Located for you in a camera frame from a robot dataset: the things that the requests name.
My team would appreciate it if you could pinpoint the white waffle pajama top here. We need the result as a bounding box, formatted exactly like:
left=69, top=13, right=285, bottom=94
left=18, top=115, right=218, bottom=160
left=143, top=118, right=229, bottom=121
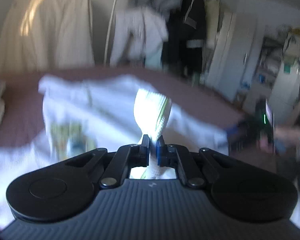
left=0, top=75, right=228, bottom=231

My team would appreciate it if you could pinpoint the white clothes rack pole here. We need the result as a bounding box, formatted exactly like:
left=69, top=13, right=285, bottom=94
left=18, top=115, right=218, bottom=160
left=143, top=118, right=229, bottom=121
left=103, top=0, right=117, bottom=66

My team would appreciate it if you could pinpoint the person right hand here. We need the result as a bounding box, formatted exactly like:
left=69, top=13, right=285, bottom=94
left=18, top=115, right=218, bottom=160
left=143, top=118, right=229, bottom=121
left=257, top=127, right=300, bottom=153

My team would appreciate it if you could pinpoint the beige curtain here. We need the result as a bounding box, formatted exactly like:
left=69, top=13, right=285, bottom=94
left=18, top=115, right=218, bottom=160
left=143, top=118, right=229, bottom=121
left=0, top=0, right=95, bottom=74

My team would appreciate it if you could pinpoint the hanging black garment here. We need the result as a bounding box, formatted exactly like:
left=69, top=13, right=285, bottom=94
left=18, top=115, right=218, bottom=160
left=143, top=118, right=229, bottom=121
left=161, top=0, right=207, bottom=77

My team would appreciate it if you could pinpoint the hanging white quilted jacket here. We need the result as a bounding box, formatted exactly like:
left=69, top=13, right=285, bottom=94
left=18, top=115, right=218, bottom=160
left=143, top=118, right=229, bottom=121
left=109, top=7, right=168, bottom=66

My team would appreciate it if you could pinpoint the mauve bed sheet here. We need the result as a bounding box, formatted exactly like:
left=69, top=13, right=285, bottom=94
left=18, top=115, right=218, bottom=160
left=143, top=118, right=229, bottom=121
left=0, top=65, right=278, bottom=173

